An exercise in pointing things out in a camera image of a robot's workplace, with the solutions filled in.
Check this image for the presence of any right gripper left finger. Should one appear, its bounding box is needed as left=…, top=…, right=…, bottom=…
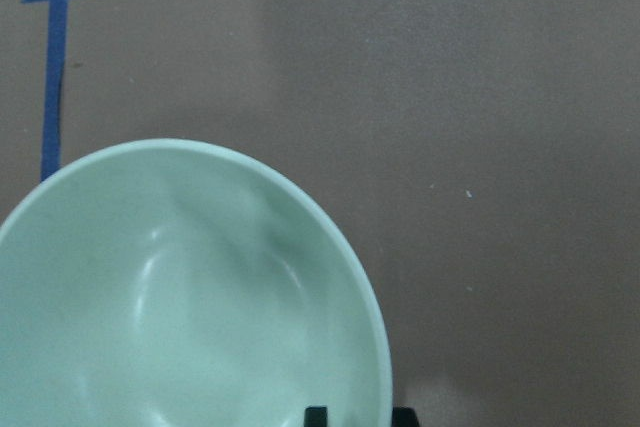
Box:
left=304, top=406, right=328, bottom=427

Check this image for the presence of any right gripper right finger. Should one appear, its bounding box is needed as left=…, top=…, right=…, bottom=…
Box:
left=392, top=406, right=420, bottom=427

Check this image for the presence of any mint green bowl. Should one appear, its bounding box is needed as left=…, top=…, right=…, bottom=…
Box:
left=1, top=139, right=393, bottom=426

